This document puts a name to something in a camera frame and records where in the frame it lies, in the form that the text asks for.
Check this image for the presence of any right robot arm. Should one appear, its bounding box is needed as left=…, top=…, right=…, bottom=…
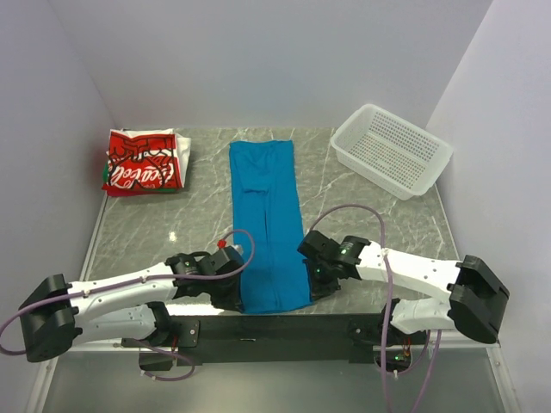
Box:
left=298, top=231, right=510, bottom=344

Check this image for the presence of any folded red Coca-Cola shirt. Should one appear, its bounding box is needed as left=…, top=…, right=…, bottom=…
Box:
left=102, top=128, right=191, bottom=197

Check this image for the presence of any white plastic basket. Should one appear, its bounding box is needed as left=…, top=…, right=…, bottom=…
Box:
left=331, top=104, right=453, bottom=200

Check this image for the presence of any blue t shirt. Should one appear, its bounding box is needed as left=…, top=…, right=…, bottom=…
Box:
left=229, top=140, right=312, bottom=314

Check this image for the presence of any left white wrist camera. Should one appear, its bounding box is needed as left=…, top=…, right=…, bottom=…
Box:
left=217, top=239, right=243, bottom=255

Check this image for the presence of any black base bar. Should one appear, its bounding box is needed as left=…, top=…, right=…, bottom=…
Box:
left=145, top=313, right=383, bottom=365

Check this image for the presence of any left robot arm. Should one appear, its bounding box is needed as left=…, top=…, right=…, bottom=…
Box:
left=20, top=245, right=245, bottom=362

